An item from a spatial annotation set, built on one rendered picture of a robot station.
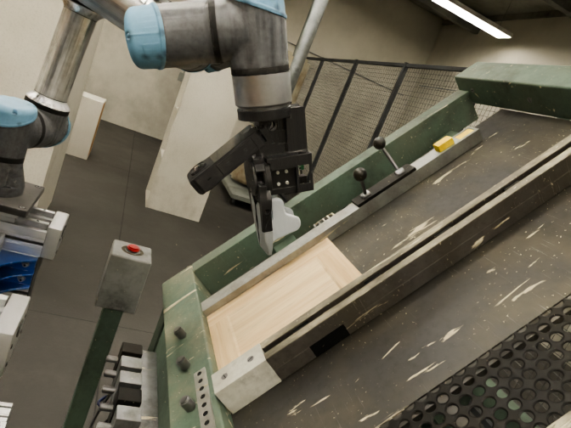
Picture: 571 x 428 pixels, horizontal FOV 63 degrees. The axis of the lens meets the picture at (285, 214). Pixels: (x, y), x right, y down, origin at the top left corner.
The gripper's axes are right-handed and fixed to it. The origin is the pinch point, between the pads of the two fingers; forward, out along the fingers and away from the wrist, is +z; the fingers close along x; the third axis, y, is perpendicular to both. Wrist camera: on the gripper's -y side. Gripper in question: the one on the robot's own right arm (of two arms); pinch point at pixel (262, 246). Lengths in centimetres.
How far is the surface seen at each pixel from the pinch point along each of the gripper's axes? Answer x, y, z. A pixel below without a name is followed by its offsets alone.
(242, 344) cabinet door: 34, -1, 41
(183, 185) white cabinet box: 423, 0, 110
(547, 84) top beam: 44, 88, -11
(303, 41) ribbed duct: 594, 195, -19
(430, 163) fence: 55, 61, 9
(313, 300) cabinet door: 33.3, 16.8, 32.0
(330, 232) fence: 55, 30, 25
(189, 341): 43, -14, 43
